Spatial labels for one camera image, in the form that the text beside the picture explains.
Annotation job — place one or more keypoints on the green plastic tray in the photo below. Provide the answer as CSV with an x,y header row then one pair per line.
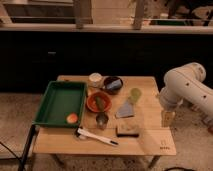
x,y
60,99

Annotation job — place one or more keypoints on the white round container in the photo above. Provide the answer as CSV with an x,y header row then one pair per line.
x,y
95,79

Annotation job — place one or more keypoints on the dark sponge block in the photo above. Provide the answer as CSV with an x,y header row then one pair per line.
x,y
127,130

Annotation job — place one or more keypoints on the wooden folding table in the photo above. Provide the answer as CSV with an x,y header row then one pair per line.
x,y
153,139

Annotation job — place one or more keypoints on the green translucent cup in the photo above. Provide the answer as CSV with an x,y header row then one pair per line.
x,y
135,95

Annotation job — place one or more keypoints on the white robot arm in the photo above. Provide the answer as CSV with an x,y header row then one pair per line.
x,y
185,83

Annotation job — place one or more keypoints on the blue item in bowl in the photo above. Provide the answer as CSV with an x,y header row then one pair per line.
x,y
114,85

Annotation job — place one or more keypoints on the orange bowl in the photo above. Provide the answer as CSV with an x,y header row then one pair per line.
x,y
91,103

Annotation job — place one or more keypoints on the dark bowl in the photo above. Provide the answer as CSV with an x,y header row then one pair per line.
x,y
109,80

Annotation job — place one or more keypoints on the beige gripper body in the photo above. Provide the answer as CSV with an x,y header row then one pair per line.
x,y
167,118

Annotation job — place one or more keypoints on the grey blue towel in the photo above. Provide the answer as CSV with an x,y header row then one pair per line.
x,y
125,110

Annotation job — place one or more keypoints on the white dish brush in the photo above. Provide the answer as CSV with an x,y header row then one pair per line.
x,y
106,140

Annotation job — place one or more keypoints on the green cucumber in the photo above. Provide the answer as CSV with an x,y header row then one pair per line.
x,y
99,104

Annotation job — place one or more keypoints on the orange round fruit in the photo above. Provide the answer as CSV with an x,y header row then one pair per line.
x,y
72,118

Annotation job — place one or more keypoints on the small metal cup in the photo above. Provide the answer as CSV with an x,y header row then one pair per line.
x,y
102,120

